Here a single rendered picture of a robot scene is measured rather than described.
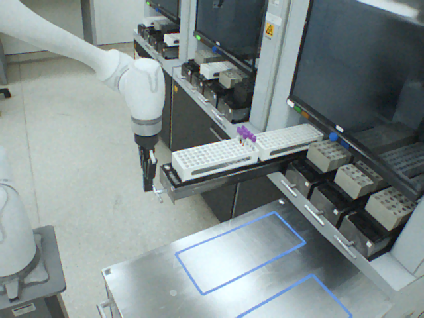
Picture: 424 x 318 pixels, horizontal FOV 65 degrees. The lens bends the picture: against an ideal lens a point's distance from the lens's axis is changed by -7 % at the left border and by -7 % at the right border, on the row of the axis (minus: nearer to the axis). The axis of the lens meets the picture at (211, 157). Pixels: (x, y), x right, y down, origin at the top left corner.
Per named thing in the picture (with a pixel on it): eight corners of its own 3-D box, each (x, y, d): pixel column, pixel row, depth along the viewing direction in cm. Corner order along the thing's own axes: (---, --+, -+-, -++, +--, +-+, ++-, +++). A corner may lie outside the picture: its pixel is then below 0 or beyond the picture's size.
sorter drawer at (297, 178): (393, 144, 163) (400, 128, 158) (416, 159, 153) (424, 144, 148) (275, 179, 133) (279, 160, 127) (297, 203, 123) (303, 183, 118)
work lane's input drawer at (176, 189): (305, 144, 155) (309, 127, 150) (325, 161, 145) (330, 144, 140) (148, 183, 125) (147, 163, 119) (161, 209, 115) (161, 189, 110)
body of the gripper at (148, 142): (163, 134, 102) (163, 159, 107) (154, 120, 108) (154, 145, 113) (138, 139, 99) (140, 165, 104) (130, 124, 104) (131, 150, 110)
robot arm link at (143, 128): (156, 103, 105) (156, 120, 108) (126, 108, 101) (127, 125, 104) (166, 117, 98) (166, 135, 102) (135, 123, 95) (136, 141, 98)
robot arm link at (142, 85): (171, 116, 99) (150, 97, 107) (173, 64, 90) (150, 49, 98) (137, 125, 94) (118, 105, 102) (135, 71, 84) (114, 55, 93)
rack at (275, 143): (305, 135, 148) (308, 122, 144) (320, 148, 141) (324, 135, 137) (246, 149, 136) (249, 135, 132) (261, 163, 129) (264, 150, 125)
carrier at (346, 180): (360, 199, 114) (366, 186, 111) (356, 201, 113) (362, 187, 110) (336, 179, 122) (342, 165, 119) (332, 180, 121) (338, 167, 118)
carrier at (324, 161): (330, 173, 125) (334, 159, 121) (326, 174, 124) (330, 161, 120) (309, 155, 133) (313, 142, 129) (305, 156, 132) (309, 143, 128)
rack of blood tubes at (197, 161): (242, 150, 135) (245, 136, 131) (257, 164, 128) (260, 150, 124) (171, 167, 123) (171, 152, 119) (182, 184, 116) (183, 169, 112)
